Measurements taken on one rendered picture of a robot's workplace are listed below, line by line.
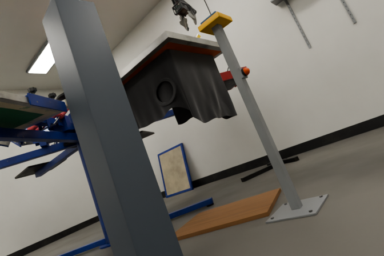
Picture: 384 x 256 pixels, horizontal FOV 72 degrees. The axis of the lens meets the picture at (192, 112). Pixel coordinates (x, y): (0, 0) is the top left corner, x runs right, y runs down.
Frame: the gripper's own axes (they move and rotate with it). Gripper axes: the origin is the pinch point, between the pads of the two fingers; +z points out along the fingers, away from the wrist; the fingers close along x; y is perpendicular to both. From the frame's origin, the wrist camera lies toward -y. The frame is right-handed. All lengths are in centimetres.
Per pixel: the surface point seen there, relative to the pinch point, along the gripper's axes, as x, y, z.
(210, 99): -7.3, 0.0, 43.6
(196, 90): -7.1, 9.9, 38.0
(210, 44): 2.1, -7.3, 12.8
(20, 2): -221, -14, -191
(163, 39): -1.1, 28.9, 12.7
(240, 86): 19, 14, 49
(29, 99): -68, 68, 11
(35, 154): -161, 37, 19
